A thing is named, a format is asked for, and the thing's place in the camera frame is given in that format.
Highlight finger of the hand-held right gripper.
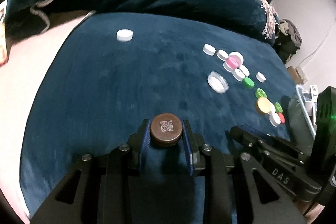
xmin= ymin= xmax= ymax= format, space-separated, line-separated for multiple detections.
xmin=240 ymin=125 xmax=313 ymax=161
xmin=230 ymin=126 xmax=323 ymax=202

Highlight gold bottle cap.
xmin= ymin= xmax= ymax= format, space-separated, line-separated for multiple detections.
xmin=256 ymin=97 xmax=272 ymax=114

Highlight pile of clothes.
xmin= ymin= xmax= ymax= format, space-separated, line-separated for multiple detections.
xmin=274 ymin=19 xmax=303 ymax=62

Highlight light blue plastic basket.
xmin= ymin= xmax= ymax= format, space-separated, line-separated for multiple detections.
xmin=286 ymin=84 xmax=320 ymax=142

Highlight dark blue plush blanket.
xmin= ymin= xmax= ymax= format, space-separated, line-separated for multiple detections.
xmin=20 ymin=13 xmax=297 ymax=224

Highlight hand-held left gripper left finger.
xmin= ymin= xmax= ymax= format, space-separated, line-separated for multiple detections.
xmin=30 ymin=119 xmax=151 ymax=224

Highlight pink bottle cap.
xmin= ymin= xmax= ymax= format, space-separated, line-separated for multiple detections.
xmin=227 ymin=56 xmax=240 ymax=68

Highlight black cable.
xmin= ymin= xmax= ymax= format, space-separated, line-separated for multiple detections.
xmin=303 ymin=187 xmax=328 ymax=215

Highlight pink bed sheet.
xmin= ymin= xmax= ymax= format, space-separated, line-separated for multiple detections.
xmin=0 ymin=10 xmax=96 ymax=222

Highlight cluster of white bottle caps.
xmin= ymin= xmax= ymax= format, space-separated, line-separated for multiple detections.
xmin=203 ymin=44 xmax=281 ymax=127

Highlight clear plastic lid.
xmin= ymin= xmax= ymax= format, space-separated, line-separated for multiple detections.
xmin=207 ymin=71 xmax=229 ymax=94

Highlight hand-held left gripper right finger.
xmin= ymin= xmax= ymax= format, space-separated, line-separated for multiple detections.
xmin=182 ymin=120 xmax=306 ymax=224

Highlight cardboard boxes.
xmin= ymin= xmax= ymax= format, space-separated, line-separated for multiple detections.
xmin=287 ymin=65 xmax=310 ymax=84

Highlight pink fringed throw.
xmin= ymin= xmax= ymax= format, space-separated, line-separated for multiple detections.
xmin=236 ymin=0 xmax=280 ymax=41

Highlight white screw cap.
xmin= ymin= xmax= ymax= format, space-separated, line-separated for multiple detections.
xmin=117 ymin=29 xmax=133 ymax=42

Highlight smartphone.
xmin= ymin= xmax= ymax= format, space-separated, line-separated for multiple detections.
xmin=0 ymin=1 xmax=9 ymax=65

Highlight brown bottle cap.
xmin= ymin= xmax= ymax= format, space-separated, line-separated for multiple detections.
xmin=150 ymin=113 xmax=183 ymax=147

